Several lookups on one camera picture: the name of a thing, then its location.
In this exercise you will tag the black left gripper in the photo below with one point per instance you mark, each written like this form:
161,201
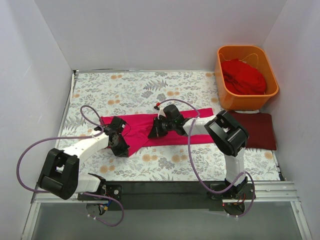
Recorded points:
119,145

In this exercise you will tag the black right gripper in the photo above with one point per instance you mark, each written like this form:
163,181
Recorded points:
158,127

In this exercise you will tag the pink t shirt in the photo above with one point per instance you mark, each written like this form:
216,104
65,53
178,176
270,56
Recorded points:
141,131

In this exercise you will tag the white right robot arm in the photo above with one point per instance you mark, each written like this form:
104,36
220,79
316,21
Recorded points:
227,133

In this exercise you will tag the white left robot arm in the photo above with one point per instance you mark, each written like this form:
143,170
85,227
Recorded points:
60,174

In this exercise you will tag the floral table cloth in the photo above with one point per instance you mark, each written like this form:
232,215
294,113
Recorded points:
129,93

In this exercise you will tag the red t shirt in basket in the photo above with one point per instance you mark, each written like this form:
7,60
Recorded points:
242,79

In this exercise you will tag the folded maroon t shirt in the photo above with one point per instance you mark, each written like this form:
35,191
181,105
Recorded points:
260,129

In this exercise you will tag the orange plastic basket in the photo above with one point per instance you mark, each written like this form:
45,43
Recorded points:
255,57

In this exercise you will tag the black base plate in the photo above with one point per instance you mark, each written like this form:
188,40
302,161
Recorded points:
174,195

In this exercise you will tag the aluminium frame rail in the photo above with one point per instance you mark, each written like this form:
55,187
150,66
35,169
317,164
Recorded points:
158,210

